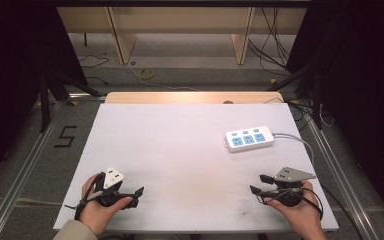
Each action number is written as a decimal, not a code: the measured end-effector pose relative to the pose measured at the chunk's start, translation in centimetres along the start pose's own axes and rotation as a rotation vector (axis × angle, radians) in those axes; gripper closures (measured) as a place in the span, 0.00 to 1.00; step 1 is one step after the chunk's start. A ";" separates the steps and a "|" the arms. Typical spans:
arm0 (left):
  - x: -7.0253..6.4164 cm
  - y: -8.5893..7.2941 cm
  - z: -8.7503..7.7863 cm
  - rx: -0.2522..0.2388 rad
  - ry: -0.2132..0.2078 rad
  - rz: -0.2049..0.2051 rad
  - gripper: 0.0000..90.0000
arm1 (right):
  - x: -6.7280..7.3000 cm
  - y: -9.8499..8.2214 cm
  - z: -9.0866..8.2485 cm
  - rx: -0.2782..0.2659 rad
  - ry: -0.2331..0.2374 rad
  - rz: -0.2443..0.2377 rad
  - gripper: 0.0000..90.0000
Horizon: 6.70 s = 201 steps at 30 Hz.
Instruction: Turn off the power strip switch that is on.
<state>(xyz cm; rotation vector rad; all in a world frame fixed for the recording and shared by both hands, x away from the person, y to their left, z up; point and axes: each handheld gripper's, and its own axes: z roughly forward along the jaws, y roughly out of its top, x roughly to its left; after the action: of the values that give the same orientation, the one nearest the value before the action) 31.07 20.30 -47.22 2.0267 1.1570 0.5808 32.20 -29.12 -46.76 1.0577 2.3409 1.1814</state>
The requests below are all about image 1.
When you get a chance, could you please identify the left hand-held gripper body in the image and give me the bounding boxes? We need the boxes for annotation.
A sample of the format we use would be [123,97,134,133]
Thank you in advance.
[95,166,132,208]

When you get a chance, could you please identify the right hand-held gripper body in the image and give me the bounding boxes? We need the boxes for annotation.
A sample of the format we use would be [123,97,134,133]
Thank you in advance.
[265,166,317,208]

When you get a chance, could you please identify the person's right hand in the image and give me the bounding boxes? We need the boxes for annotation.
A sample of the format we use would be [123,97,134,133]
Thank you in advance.
[263,179,328,240]

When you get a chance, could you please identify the person's left hand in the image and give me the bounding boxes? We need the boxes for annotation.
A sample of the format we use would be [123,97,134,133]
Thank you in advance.
[79,172,134,237]

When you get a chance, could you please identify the white blue power strip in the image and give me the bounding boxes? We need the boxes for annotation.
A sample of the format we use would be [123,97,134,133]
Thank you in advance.
[224,125,276,154]

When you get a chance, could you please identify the white table cover sheet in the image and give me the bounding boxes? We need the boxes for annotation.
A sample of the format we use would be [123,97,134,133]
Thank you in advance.
[52,102,340,234]

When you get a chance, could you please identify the black metal stand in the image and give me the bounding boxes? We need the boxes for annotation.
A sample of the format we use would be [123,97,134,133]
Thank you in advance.
[267,61,325,130]
[38,70,102,134]

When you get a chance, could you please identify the black curtain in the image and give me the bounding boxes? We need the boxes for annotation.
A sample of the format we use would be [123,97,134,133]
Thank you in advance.
[285,0,384,221]
[0,0,88,196]

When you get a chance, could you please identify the light wooden shelf unit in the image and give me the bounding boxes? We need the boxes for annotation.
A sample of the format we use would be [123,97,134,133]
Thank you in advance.
[56,6,308,66]

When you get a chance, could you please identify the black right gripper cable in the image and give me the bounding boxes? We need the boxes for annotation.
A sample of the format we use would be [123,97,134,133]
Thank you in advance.
[289,183,365,240]

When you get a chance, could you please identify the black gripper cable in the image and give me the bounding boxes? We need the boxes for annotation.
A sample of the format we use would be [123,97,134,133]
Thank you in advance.
[64,172,105,222]
[289,183,365,240]

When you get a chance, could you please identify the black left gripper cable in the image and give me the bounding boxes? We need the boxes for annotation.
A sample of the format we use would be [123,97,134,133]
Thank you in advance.
[64,172,105,222]

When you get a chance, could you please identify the aluminium floor rail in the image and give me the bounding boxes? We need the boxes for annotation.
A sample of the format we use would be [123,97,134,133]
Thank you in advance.
[0,99,68,240]
[303,112,382,240]

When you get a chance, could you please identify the grey power strip cable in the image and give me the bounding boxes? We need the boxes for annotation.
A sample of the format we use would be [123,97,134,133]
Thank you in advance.
[272,132,315,166]

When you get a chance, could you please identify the yellow coiled cable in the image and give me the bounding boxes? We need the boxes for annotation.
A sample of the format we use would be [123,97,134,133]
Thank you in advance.
[137,67,156,81]

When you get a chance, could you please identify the thin black floor cable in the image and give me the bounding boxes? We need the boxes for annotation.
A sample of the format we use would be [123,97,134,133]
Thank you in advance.
[77,53,111,86]

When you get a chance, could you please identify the bundle of black hanging cables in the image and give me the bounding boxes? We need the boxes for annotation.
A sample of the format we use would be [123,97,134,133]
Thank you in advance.
[247,6,294,74]

